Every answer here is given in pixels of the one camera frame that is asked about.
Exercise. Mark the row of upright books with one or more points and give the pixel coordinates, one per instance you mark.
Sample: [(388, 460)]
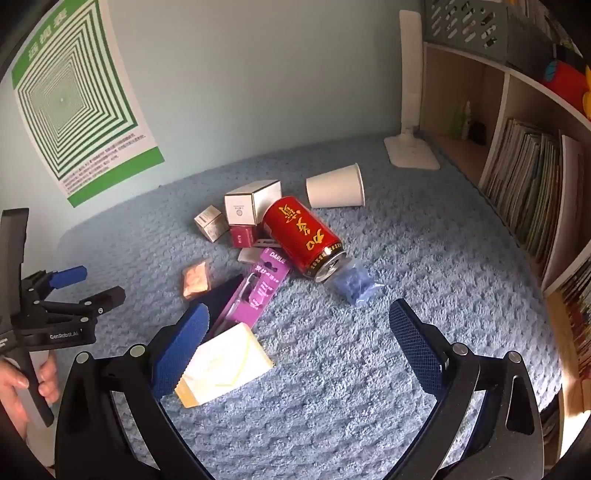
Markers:
[(521, 184)]

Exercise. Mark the green bottle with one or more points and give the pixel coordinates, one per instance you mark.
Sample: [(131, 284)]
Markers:
[(461, 122)]

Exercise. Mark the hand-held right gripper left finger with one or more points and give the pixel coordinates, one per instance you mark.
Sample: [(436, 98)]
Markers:
[(184, 350)]

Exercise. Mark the red and yellow plush toy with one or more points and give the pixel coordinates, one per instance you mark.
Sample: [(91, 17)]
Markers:
[(565, 78)]

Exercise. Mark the small maroon box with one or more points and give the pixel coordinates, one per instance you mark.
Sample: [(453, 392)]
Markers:
[(242, 236)]

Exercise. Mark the cream tissue box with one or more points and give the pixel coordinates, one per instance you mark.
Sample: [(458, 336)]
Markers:
[(226, 360)]

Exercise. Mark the person's left hand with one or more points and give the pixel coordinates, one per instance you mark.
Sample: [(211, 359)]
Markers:
[(11, 392)]

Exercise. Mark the purple toothbrush pack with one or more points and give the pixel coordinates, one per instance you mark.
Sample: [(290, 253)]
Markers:
[(263, 286)]

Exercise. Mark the copper foil wrapper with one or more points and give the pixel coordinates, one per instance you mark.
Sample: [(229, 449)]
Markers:
[(196, 279)]

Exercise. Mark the grey plastic basket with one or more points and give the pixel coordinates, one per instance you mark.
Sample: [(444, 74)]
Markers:
[(461, 23)]

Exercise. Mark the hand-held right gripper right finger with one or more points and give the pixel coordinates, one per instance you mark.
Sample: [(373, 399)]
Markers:
[(415, 341)]

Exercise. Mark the white paper cup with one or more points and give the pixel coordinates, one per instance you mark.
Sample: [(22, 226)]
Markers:
[(332, 187)]

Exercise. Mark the white blister card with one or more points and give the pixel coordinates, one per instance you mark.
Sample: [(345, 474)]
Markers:
[(251, 254)]

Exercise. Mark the white desk lamp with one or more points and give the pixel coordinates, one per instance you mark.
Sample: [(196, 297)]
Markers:
[(411, 152)]

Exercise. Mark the wooden bookshelf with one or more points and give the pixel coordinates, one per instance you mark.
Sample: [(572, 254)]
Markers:
[(461, 69)]

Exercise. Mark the red drink can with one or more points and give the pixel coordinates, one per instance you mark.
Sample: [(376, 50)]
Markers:
[(300, 230)]

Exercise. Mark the small white printed box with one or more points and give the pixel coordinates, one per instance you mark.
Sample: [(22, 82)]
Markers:
[(212, 226)]

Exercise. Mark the green striped wall poster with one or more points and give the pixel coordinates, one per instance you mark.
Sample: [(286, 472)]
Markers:
[(78, 101)]

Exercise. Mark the clear bag of blue bits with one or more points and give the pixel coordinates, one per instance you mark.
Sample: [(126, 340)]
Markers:
[(353, 284)]

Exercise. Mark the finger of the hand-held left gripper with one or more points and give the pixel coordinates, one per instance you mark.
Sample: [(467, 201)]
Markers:
[(108, 297), (69, 276)]

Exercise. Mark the row of leaning books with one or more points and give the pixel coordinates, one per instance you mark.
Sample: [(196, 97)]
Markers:
[(579, 314)]

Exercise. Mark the large white carton box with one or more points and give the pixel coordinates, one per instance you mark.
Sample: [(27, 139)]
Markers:
[(254, 198)]

